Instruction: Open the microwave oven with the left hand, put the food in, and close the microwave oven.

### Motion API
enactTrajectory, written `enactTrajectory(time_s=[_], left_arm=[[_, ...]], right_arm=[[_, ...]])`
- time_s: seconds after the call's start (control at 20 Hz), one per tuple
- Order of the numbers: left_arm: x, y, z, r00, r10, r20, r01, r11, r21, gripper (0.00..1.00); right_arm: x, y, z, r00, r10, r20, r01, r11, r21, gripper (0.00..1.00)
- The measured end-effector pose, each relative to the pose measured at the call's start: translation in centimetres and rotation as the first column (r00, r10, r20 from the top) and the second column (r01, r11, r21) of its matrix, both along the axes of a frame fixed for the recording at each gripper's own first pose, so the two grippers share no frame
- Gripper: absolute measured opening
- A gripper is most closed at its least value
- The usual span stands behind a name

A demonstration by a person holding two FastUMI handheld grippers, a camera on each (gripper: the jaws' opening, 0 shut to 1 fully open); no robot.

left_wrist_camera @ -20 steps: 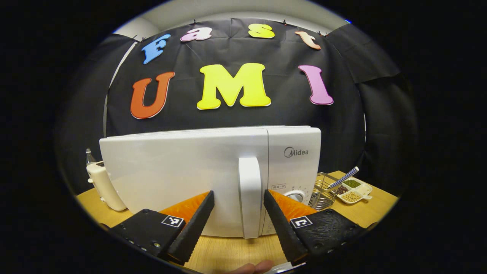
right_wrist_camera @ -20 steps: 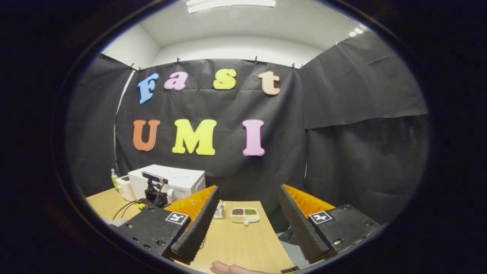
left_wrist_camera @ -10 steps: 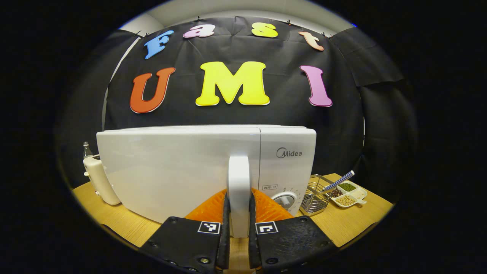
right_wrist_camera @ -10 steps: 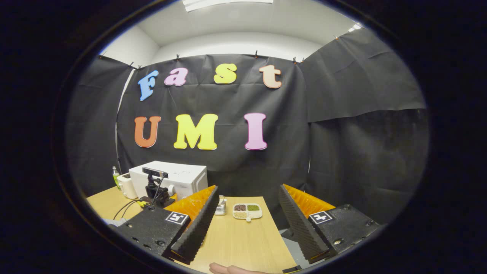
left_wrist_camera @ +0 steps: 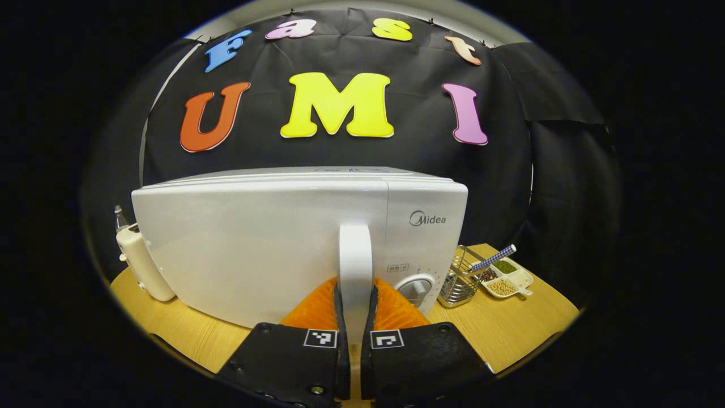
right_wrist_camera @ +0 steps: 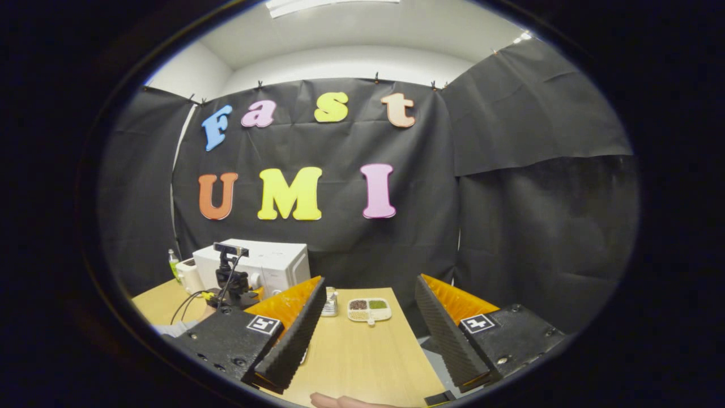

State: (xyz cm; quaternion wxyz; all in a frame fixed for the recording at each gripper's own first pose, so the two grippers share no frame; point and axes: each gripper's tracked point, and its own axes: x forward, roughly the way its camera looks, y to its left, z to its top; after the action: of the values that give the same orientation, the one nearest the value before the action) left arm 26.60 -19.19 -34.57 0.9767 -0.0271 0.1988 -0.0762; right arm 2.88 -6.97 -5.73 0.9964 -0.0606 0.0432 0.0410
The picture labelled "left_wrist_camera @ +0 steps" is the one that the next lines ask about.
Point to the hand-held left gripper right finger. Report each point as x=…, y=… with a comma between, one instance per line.
x=367, y=368

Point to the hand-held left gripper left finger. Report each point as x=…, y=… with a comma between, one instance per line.
x=343, y=368

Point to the white microwave oven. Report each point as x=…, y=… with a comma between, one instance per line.
x=255, y=243

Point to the striped utensil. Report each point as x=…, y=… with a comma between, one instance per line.
x=493, y=258

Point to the white divided bean dish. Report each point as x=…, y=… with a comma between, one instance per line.
x=510, y=280

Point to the black backdrop cloth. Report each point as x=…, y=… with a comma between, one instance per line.
x=396, y=153

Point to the white toaster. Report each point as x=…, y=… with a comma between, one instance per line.
x=144, y=266

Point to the green drink bottle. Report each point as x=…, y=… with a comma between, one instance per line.
x=120, y=218

